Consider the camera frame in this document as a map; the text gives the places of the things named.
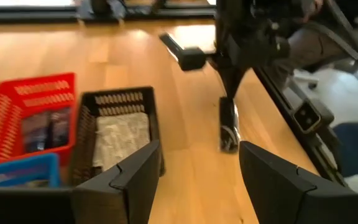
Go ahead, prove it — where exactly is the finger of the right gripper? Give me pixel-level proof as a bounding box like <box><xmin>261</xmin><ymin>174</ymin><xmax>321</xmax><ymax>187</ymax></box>
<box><xmin>218</xmin><ymin>66</ymin><xmax>234</xmax><ymax>100</ymax></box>
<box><xmin>232</xmin><ymin>66</ymin><xmax>250</xmax><ymax>100</ymax></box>

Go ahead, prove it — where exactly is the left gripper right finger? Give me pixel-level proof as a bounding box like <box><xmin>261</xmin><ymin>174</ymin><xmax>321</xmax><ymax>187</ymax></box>
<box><xmin>239</xmin><ymin>141</ymin><xmax>351</xmax><ymax>224</ymax></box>

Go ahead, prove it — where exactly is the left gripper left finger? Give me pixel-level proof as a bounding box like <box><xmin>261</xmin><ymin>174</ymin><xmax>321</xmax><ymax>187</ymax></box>
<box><xmin>72</xmin><ymin>139</ymin><xmax>162</xmax><ymax>224</ymax></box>

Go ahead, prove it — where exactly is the white bandage packet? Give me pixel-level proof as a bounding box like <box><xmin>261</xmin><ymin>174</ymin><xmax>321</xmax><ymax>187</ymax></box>
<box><xmin>91</xmin><ymin>111</ymin><xmax>152</xmax><ymax>172</ymax></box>

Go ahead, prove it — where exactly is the black plastic basket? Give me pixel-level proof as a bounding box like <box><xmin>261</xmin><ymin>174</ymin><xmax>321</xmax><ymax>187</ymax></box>
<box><xmin>68</xmin><ymin>86</ymin><xmax>167</xmax><ymax>187</ymax></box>

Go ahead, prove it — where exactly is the blue plastic basket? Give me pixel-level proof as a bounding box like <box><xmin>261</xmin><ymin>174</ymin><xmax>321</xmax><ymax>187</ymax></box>
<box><xmin>0</xmin><ymin>152</ymin><xmax>61</xmax><ymax>189</ymax></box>

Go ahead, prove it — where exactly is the small table-level camera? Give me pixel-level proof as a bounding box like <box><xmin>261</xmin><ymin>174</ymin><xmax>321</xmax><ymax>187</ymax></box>
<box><xmin>292</xmin><ymin>98</ymin><xmax>335</xmax><ymax>134</ymax></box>

